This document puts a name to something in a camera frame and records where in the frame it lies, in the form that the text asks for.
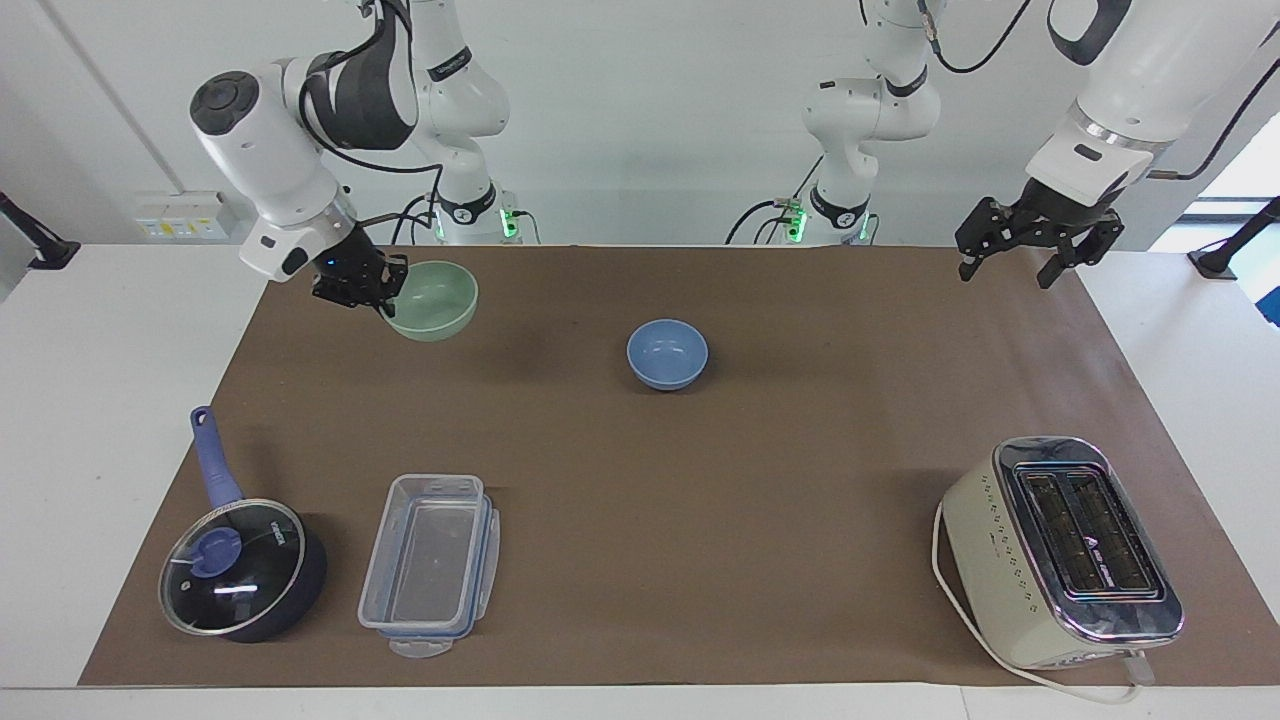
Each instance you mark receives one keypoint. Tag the black stand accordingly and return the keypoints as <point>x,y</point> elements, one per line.
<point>45,250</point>
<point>1235,250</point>

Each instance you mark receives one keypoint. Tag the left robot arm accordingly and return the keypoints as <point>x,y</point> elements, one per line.
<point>1140,90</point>

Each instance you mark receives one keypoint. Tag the glass lid with blue knob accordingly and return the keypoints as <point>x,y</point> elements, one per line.
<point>250,585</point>

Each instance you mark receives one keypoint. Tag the blue saucepan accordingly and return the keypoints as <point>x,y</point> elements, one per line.
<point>215,470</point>

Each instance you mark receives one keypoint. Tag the cream and chrome toaster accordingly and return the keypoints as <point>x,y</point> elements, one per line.
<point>1010,570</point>

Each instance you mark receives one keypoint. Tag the blue bowl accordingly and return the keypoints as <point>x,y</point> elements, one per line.
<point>667,355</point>

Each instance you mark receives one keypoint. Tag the white wall socket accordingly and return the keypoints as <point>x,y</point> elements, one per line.
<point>185,215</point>

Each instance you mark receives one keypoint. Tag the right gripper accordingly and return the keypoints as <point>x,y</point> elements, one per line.
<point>347,262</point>

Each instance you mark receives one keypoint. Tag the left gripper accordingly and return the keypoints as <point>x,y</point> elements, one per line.
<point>1062,208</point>

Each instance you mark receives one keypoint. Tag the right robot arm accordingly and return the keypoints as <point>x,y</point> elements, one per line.
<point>270,150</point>

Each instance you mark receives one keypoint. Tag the clear plastic food container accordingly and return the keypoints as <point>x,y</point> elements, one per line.
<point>430,560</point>

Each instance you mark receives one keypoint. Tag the green bowl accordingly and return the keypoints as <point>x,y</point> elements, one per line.
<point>440,300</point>

